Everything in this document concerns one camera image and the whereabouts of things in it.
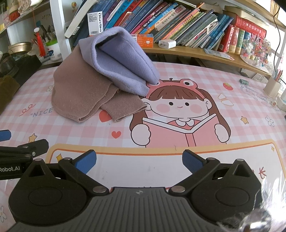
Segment pink and purple knit sweater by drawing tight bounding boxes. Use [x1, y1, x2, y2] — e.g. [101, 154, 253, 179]
[51, 27, 160, 123]

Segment brown fabric bundle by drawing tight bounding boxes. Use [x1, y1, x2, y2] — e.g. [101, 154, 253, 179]
[0, 75, 20, 114]

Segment pink cartoon checkered table mat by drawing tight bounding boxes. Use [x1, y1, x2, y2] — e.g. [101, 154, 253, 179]
[0, 61, 286, 232]

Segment brass bowl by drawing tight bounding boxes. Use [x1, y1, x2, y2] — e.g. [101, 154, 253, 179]
[8, 42, 32, 54]

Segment red tassel ornament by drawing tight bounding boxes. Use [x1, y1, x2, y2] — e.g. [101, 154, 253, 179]
[34, 27, 46, 57]

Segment green eraser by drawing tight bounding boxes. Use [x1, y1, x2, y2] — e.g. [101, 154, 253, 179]
[239, 79, 249, 85]

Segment beige pen holder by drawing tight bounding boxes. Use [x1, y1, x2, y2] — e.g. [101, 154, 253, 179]
[263, 77, 281, 98]

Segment wooden bookshelf board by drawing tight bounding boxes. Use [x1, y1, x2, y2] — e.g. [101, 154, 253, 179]
[143, 44, 271, 79]

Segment blue white pamphlet on shelf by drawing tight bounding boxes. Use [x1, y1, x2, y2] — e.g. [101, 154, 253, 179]
[203, 48, 235, 61]

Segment red dictionary books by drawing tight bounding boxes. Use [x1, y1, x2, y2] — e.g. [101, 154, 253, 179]
[218, 14, 267, 55]

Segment white charger block on shelf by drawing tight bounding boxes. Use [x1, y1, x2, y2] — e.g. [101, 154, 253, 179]
[158, 39, 176, 49]

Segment colourful decorated ornament tray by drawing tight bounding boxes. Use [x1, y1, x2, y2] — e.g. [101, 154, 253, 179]
[240, 38, 272, 67]

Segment orange toothpaste box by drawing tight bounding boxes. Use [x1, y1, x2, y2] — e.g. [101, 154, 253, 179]
[131, 34, 154, 48]

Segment row of colourful books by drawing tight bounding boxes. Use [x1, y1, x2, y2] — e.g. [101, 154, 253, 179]
[65, 1, 229, 49]

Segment white and orange Obrite box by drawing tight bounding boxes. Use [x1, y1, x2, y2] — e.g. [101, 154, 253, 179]
[87, 11, 104, 36]

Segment white shelf post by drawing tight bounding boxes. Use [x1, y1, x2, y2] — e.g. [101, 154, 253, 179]
[50, 0, 71, 60]

